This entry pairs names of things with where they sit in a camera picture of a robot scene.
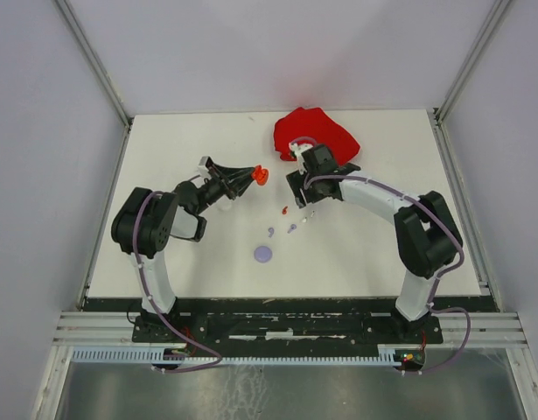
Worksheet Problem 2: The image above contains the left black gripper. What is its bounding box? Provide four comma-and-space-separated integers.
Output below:
195, 163, 258, 214

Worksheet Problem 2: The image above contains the orange earbud charging case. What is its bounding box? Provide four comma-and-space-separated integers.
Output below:
251, 165, 269, 186

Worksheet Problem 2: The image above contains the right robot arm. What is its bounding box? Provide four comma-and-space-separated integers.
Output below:
286, 141, 465, 342

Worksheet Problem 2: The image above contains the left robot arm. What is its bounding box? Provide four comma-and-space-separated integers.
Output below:
111, 156, 269, 341

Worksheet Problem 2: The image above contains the white earbud charging case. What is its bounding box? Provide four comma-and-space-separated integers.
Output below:
218, 203, 231, 212

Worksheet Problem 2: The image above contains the purple earbud charging case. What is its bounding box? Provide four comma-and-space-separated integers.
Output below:
254, 245, 273, 263

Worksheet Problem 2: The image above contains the red cloth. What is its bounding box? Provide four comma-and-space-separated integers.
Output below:
273, 108, 361, 165

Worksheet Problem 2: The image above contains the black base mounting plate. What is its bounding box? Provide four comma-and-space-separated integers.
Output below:
132, 298, 443, 358

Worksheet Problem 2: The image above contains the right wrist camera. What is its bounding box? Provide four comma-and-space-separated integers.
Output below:
289, 142, 313, 173

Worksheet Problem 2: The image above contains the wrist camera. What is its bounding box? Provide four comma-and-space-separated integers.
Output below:
289, 142, 313, 173
197, 156, 213, 178

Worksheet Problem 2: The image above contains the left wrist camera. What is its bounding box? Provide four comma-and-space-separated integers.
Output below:
197, 156, 213, 178

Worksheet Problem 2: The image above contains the right aluminium frame post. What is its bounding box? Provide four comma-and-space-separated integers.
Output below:
432, 0, 514, 124

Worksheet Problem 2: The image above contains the aluminium frame post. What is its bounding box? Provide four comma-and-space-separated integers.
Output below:
53, 0, 133, 129
432, 0, 514, 124

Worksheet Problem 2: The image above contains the aluminium frame rail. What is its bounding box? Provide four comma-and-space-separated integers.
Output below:
52, 311, 528, 349

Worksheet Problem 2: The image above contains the white cable duct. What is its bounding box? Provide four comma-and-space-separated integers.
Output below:
69, 343, 405, 365

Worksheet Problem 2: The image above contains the left aluminium frame post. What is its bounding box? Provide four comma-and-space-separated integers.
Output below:
53, 0, 133, 129

